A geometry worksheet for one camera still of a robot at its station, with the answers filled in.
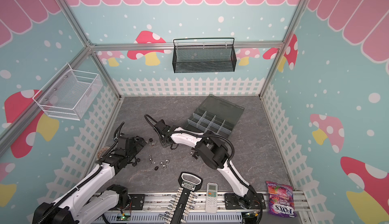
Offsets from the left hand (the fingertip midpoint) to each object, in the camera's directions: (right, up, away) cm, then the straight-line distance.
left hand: (140, 146), depth 86 cm
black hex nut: (+3, +2, +10) cm, 10 cm away
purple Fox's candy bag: (+74, -23, -14) cm, 78 cm away
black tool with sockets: (+27, -24, -12) cm, 38 cm away
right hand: (+13, +2, +9) cm, 16 cm away
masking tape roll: (-26, -4, +5) cm, 27 cm away
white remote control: (+40, -23, -12) cm, 47 cm away
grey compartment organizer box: (+46, +18, +16) cm, 52 cm away
